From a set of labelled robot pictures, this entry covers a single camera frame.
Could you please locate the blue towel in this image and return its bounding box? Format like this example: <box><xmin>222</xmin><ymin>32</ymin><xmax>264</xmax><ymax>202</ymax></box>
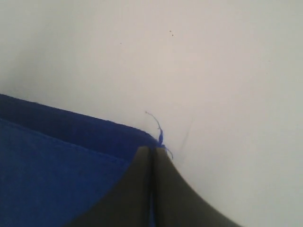
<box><xmin>0</xmin><ymin>95</ymin><xmax>164</xmax><ymax>227</ymax></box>

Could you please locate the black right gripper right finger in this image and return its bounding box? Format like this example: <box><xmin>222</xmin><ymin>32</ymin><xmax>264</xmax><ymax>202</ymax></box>
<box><xmin>152</xmin><ymin>148</ymin><xmax>239</xmax><ymax>227</ymax></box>

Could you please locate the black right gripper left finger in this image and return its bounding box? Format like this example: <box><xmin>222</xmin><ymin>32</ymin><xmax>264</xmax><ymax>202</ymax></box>
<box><xmin>66</xmin><ymin>147</ymin><xmax>152</xmax><ymax>227</ymax></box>

